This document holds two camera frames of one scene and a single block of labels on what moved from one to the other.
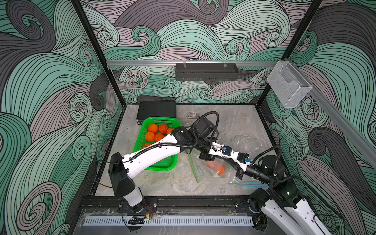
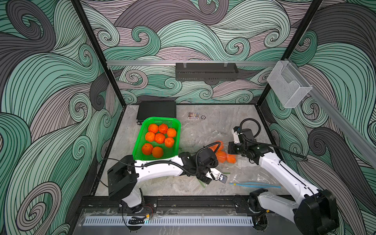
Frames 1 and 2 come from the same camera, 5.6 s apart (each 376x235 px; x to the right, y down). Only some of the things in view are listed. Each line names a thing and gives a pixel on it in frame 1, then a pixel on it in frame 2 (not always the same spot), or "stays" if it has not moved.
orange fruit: (163, 128) stays
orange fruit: (169, 131) stays
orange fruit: (158, 136) stays
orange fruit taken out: (153, 128) stays
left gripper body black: (203, 149) to (201, 175)
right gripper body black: (240, 172) to (236, 148)
